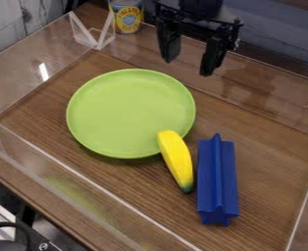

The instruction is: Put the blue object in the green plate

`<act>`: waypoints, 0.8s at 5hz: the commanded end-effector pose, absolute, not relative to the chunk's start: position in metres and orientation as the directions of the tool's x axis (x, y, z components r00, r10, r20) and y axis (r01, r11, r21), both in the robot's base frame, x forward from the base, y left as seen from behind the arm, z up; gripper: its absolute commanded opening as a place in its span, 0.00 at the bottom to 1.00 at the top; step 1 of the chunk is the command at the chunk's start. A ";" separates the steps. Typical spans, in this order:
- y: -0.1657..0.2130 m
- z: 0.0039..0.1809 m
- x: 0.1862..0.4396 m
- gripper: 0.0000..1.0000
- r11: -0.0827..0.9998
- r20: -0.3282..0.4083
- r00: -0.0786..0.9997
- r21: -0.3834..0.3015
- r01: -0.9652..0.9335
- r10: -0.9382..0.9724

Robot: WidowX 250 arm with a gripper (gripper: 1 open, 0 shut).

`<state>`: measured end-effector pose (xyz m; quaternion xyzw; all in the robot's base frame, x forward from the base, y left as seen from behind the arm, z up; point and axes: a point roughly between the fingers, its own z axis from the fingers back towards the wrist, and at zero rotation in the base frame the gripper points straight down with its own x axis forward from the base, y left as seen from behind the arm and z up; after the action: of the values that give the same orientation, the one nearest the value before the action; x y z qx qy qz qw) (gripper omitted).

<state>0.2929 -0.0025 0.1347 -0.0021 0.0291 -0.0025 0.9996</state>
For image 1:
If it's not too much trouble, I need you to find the clear acrylic corner bracket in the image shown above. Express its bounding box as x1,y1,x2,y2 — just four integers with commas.
68,12,115,51

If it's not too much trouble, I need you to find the yellow labelled tin can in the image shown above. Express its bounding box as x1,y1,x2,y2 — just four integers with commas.
108,0,144,34

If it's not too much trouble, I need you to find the black cable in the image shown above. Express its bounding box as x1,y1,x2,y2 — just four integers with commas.
0,222,32,251

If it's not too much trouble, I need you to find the blue star-shaped block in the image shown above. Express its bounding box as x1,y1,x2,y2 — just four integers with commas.
196,133,239,226

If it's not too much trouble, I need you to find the green round plate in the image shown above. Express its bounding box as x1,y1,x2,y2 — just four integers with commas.
65,69,196,159

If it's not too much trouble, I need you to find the clear acrylic front wall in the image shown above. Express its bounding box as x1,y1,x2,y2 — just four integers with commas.
0,124,202,251

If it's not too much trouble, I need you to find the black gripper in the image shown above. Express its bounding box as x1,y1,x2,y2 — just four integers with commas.
154,0,243,76

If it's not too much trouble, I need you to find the yellow toy banana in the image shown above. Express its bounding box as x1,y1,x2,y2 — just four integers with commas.
156,130,194,193

